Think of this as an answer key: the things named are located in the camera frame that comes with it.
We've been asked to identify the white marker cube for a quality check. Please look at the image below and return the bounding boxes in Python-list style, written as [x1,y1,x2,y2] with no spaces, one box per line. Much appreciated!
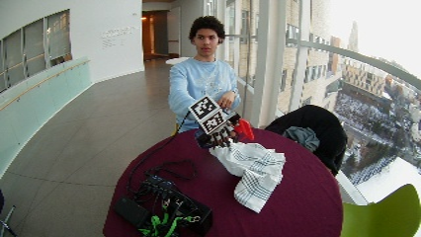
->
[186,95,230,136]

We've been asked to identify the red plastic object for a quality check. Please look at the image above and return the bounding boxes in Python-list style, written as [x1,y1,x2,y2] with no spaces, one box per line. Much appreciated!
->
[234,118,257,141]

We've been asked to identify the the person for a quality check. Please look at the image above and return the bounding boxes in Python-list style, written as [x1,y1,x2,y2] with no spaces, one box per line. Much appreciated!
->
[167,15,244,133]

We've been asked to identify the white checked cloth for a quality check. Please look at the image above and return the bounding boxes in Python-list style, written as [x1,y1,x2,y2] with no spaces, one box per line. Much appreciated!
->
[208,141,286,214]

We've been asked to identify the white pillar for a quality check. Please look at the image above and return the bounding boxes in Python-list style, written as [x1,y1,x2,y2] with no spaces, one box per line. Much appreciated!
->
[249,0,286,128]

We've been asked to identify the white round table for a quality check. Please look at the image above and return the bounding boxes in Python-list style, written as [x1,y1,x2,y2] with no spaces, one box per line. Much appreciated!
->
[164,56,190,66]

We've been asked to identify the grey cloth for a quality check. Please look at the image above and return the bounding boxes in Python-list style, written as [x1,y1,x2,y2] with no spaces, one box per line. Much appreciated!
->
[281,125,321,153]

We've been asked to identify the black jacket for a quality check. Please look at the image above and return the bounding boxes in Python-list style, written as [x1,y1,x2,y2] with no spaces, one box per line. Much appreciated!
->
[264,104,349,177]

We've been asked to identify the black electronics box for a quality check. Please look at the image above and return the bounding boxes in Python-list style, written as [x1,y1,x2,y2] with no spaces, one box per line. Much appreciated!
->
[133,174,214,237]

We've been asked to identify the black flat battery pack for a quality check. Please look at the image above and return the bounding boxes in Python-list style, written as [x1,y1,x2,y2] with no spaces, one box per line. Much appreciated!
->
[113,196,152,229]

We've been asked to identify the white window railing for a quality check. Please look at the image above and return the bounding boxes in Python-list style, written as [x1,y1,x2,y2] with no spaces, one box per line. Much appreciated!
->
[228,33,421,92]

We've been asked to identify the wooden handrail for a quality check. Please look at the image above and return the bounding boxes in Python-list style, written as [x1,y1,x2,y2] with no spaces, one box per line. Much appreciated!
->
[0,59,92,112]

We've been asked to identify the green chair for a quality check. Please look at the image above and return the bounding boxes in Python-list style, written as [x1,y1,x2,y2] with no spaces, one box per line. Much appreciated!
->
[340,183,421,237]

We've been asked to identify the looped black cable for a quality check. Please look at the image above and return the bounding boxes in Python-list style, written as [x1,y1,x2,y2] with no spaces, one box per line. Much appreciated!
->
[147,159,198,182]

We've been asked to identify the long black cable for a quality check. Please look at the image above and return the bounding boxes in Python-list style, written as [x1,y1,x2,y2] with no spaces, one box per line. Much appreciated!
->
[125,111,192,196]

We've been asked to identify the green cable bundle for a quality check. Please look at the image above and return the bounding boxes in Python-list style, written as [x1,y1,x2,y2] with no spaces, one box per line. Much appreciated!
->
[139,201,202,237]

